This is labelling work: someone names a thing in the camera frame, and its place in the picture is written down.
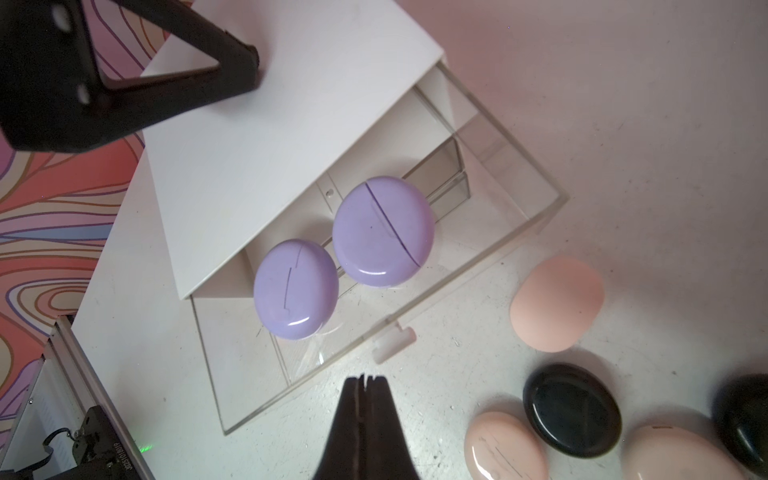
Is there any black earphone case left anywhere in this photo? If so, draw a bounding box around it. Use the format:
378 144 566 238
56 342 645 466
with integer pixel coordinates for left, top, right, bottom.
523 363 623 459

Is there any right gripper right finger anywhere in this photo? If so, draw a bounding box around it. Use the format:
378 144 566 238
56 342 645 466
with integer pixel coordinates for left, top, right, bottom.
362 376 419 479

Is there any pink earphone case middle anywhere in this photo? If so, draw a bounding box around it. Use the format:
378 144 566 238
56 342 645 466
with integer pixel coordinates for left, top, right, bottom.
621 425 746 480

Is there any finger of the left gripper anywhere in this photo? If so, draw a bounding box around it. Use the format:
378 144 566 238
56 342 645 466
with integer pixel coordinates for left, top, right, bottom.
1 1 260 153

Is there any pink earphone case top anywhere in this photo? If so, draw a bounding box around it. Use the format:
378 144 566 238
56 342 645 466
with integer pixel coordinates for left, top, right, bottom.
509 255 605 353

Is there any pink earphone case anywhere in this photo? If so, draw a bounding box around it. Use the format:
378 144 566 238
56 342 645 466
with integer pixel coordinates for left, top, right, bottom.
464 412 549 480
509 255 605 353
621 425 746 480

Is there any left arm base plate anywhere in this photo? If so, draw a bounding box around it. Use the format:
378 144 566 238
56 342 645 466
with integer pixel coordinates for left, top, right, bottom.
43 406 142 480

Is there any pink earphone case bottom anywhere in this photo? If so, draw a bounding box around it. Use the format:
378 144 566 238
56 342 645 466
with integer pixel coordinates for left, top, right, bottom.
464 412 549 480

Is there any white drawer cabinet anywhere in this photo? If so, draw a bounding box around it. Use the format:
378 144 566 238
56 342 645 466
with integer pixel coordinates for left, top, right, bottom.
143 1 444 298

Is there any clear top drawer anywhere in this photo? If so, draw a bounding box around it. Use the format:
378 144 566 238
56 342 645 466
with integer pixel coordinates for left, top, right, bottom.
190 64 567 434

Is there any purple earphone case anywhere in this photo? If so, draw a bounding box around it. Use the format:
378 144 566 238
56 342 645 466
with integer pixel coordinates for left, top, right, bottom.
332 176 435 288
253 239 339 340

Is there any black earphone case right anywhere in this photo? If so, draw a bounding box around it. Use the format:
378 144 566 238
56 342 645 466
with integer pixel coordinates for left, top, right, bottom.
712 374 767 479

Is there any black earphone case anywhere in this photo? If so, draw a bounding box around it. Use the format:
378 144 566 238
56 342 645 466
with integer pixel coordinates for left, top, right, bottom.
523 363 623 459
712 374 767 479

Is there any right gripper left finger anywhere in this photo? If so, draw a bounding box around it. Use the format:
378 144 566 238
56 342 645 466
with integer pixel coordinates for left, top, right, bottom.
313 376 365 480

